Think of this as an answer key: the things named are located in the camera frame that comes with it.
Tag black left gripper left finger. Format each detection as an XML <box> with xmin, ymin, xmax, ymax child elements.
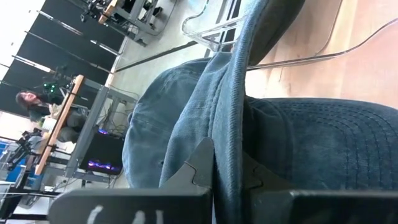
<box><xmin>48</xmin><ymin>136</ymin><xmax>215</xmax><ymax>224</ymax></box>

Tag gray frame workstation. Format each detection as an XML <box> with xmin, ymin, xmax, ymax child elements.
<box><xmin>80</xmin><ymin>0</ymin><xmax>178</xmax><ymax>47</ymax></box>

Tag clear plastic bin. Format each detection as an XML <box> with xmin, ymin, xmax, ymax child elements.
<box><xmin>182</xmin><ymin>0</ymin><xmax>398</xmax><ymax>71</ymax></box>

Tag black partition panels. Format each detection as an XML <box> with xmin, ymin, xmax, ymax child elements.
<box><xmin>0</xmin><ymin>0</ymin><xmax>125</xmax><ymax>118</ymax></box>

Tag blue denim cap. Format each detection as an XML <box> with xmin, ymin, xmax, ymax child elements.
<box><xmin>247</xmin><ymin>0</ymin><xmax>307</xmax><ymax>67</ymax></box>
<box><xmin>122</xmin><ymin>0</ymin><xmax>398</xmax><ymax>224</ymax></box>

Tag wood top workstation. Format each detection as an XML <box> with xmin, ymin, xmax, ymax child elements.
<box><xmin>34</xmin><ymin>74</ymin><xmax>139</xmax><ymax>187</ymax></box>

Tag black computer with purple lights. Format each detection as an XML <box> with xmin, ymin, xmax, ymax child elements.
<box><xmin>79</xmin><ymin>132</ymin><xmax>125</xmax><ymax>175</ymax></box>

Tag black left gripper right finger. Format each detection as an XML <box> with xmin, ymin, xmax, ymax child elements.
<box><xmin>242</xmin><ymin>152</ymin><xmax>398</xmax><ymax>224</ymax></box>

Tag person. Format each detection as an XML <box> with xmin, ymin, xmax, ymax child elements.
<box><xmin>15</xmin><ymin>90</ymin><xmax>65</xmax><ymax>123</ymax></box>

